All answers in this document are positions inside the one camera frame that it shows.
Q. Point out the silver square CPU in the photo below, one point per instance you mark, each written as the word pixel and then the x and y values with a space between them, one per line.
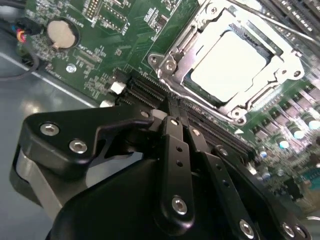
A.
pixel 230 67

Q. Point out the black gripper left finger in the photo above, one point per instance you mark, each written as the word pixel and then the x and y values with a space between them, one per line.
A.
pixel 62 135

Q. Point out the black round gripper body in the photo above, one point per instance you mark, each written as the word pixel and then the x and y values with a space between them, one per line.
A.
pixel 112 212

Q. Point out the metal socket cover frame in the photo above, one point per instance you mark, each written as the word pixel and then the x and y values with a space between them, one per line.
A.
pixel 287 67

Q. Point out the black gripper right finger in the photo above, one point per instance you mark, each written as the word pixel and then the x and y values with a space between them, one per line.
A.
pixel 217 175

